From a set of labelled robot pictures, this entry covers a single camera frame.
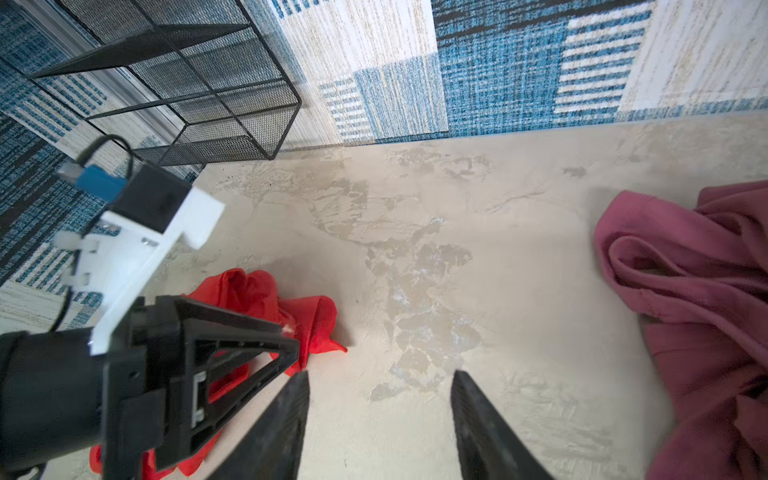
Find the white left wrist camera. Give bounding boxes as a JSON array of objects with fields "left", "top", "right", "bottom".
[{"left": 52, "top": 165, "right": 225, "bottom": 356}]

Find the black mesh shelf rack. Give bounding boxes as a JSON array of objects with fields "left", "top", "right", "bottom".
[{"left": 30, "top": 1, "right": 302, "bottom": 166}]

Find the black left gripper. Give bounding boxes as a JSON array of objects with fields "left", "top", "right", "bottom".
[{"left": 101, "top": 296, "right": 299, "bottom": 479}]

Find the red cloth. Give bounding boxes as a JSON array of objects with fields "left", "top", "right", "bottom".
[{"left": 89, "top": 269, "right": 339, "bottom": 479}]

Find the maroon cloth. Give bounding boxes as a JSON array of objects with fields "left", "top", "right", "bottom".
[{"left": 594, "top": 181, "right": 767, "bottom": 479}]

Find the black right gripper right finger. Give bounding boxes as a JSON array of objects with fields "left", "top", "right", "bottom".
[{"left": 451, "top": 370, "right": 552, "bottom": 480}]

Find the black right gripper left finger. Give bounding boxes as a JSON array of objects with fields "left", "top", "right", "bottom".
[{"left": 209, "top": 371, "right": 310, "bottom": 480}]

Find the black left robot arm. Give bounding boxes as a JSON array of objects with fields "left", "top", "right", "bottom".
[{"left": 1, "top": 296, "right": 299, "bottom": 479}]

